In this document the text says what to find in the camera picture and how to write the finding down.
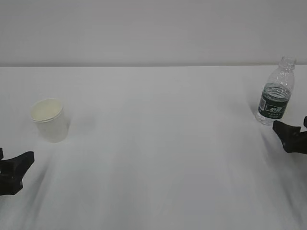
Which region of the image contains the clear water bottle green label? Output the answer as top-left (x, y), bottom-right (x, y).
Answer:
top-left (255, 56), bottom-right (296, 126)

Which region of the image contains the white paper cup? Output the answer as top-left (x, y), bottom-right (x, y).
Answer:
top-left (30, 98), bottom-right (69, 143)

